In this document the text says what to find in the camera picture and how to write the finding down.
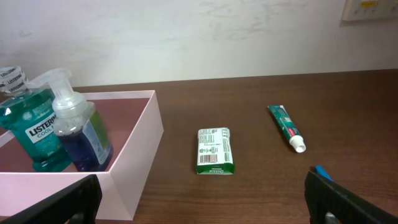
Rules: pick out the green toothpaste tube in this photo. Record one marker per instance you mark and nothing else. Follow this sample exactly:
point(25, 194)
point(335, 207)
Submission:
point(288, 128)

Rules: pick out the blue Listerine mouthwash bottle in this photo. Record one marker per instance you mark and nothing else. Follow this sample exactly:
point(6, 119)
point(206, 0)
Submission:
point(28, 114)

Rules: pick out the clear foaming soap pump bottle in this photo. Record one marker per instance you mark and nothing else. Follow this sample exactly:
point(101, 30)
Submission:
point(78, 125)

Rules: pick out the green white soap box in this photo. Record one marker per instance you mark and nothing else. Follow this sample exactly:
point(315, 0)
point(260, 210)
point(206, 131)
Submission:
point(214, 154)

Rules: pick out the blue disposable razor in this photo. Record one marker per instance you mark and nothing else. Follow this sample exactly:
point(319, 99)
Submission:
point(322, 172)

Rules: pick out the beige wall switch plate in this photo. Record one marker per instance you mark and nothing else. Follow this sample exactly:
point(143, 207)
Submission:
point(360, 10)

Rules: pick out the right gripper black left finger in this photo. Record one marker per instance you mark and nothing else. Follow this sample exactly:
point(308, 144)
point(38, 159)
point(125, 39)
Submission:
point(77, 203)

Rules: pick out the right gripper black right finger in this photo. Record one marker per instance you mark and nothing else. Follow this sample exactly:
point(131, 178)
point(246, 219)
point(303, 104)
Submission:
point(325, 196)

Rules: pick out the pink white open box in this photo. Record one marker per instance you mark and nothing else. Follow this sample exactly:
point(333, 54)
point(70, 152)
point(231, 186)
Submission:
point(134, 126)

